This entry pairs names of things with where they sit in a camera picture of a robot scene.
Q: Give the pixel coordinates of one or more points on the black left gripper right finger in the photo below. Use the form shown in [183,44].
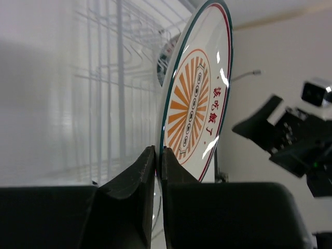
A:
[180,206]

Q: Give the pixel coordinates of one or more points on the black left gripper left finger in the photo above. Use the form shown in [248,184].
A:
[128,200]

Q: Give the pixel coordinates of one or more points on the green rimmed white plate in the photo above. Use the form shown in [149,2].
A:
[164,58]

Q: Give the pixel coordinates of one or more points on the clear wire dish rack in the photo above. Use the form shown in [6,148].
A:
[116,89]

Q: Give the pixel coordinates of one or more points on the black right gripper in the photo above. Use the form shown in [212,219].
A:
[302,147]

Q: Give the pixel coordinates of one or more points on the orange sunburst plate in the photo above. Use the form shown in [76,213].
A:
[195,90]

